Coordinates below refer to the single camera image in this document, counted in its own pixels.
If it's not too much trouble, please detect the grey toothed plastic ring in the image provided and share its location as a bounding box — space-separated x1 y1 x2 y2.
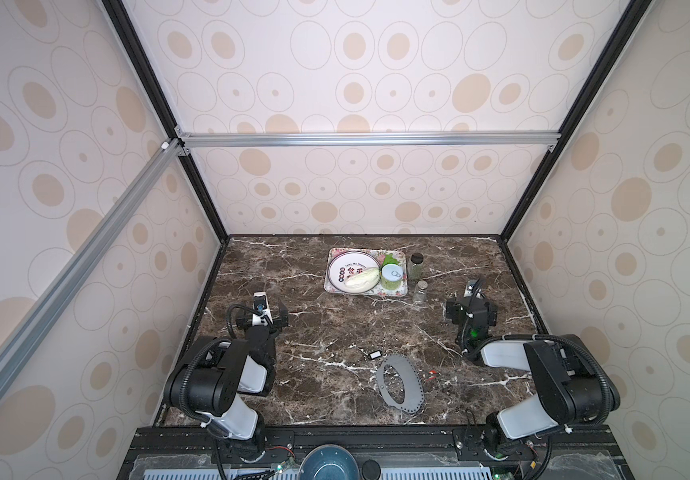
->
375 353 426 415

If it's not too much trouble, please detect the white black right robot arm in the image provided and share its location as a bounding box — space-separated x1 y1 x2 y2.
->
444 290 621 448

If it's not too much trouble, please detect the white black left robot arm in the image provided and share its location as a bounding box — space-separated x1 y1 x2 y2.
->
163 292 289 450

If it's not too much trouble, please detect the small clear glass jar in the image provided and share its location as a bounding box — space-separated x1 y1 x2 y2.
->
413 280 429 304

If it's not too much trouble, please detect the dark lid glass jar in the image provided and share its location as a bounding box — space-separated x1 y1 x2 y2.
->
408 252 425 282

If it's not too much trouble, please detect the green tin can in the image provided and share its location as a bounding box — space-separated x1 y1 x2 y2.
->
381 264 404 291

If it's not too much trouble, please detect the floral rectangular tray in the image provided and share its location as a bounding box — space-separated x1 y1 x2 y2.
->
324 248 409 298

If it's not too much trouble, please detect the green toy leaf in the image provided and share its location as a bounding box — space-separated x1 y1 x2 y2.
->
382 253 401 267

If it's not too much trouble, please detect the white plate with red text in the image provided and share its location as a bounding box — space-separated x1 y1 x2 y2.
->
327 251 380 288

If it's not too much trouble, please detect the pale green toy cabbage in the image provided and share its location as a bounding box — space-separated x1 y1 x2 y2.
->
343 268 381 293

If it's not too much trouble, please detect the silver aluminium crossbar back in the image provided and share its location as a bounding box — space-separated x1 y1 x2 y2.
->
164 130 561 152

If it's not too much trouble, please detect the silver aluminium crossbar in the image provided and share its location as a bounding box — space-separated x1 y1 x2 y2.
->
0 138 184 401
164 130 561 152

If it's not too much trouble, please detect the silver aluminium crossbar left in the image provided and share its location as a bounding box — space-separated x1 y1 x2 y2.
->
0 138 184 401

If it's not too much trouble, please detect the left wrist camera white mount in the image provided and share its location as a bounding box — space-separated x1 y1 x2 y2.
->
252 292 273 327

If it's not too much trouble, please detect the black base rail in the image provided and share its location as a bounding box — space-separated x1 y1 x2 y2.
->
117 425 633 479

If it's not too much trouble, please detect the black corner frame post right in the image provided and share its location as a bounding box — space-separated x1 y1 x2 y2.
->
500 0 653 245

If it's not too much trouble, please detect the black corner frame post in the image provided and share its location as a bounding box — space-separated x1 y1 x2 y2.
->
500 0 653 245
101 0 230 244

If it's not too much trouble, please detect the black corner frame post left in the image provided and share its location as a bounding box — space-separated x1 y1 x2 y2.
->
101 0 230 244

